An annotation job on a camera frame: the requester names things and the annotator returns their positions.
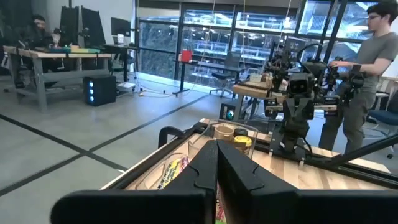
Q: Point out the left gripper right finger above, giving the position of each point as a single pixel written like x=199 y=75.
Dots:
x=242 y=171

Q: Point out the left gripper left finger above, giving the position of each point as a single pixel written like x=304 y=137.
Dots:
x=202 y=171

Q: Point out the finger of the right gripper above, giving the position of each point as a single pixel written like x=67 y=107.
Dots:
x=306 y=115
x=290 y=118

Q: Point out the red roast beef ramen packet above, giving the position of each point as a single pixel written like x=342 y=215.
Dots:
x=172 y=171

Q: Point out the yellow lid spice jar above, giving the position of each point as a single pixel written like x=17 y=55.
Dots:
x=242 y=141

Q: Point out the black lid spice jar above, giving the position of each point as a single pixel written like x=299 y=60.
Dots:
x=241 y=132

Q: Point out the background black robot arm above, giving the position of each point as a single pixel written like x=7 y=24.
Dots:
x=278 y=65

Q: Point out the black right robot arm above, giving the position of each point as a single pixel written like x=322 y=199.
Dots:
x=286 y=147

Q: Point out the wide clear plastic tray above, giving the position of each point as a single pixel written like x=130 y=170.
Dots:
x=199 y=137

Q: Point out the person's hand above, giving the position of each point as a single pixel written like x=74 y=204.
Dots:
x=337 y=63

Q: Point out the background wooden table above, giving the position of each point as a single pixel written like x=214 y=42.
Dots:
x=252 y=90

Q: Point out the black box teal light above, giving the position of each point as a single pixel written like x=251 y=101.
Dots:
x=228 y=113

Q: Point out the dark office chair white armrest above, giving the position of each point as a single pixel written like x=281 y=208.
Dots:
x=385 y=116

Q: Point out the person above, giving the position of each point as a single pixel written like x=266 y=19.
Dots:
x=37 y=31
x=373 y=53

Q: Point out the black office chair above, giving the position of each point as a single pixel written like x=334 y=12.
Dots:
x=230 y=68

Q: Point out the black desk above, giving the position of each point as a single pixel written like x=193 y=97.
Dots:
x=202 y=64

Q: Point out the storage shelves behind glass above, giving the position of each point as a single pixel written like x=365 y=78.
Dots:
x=217 y=40

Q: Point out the red container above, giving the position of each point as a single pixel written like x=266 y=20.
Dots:
x=186 y=55

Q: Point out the black computer tower blue lights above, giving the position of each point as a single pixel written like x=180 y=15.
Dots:
x=99 y=90

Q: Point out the black computer monitor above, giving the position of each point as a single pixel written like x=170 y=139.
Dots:
x=92 y=26
x=120 y=26
x=69 y=25

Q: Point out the wooden workbench grey legs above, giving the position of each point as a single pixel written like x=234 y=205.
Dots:
x=40 y=54

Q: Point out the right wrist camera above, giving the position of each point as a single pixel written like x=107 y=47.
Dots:
x=300 y=84

